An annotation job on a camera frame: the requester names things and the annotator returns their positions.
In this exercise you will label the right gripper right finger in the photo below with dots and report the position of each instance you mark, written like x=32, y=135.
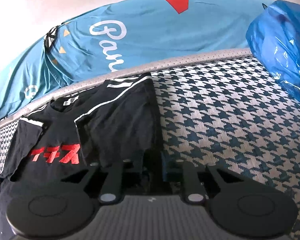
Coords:
x=180, y=178

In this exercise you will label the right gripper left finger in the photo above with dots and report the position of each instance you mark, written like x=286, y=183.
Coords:
x=125, y=177

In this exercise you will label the black t-shirt white stripes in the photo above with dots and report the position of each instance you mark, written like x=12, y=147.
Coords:
x=117, y=121

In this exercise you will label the houndstooth blue white blanket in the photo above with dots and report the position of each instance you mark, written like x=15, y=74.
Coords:
x=221, y=111

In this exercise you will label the blue cartoon print bedsheet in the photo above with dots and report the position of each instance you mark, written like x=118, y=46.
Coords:
x=120, y=36

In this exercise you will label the blue plastic bag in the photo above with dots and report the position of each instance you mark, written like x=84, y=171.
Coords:
x=274, y=39

